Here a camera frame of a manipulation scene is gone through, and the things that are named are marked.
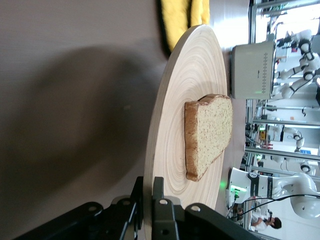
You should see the black right arm base cable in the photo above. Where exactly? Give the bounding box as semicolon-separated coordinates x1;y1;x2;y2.
232;192;320;221

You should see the white background humanoid robot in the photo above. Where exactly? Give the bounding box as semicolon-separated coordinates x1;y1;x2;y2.
272;29;320;100

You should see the aluminium frame post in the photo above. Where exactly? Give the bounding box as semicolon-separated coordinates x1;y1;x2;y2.
245;146;320;162
252;119;320;129

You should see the seated person in background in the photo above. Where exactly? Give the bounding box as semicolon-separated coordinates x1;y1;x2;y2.
250;215;283;232

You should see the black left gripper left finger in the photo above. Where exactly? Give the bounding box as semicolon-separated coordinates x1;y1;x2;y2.
14;176;145;240

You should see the brown table cover sheet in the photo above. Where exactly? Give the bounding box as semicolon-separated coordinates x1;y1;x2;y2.
0;0;251;240

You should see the round wooden plate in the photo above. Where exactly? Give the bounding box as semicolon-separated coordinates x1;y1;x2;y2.
143;24;228;240

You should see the slice of toast bread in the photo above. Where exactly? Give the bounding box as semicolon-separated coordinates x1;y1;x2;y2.
184;93;234;182

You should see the beige rectangular object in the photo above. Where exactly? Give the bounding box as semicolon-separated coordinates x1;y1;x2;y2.
230;39;278;100

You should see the yellow quilted oven mitt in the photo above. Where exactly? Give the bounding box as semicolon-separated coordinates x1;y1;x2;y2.
158;0;193;55
188;0;211;27

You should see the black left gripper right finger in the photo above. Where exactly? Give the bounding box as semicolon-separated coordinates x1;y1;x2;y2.
152;176;261;240

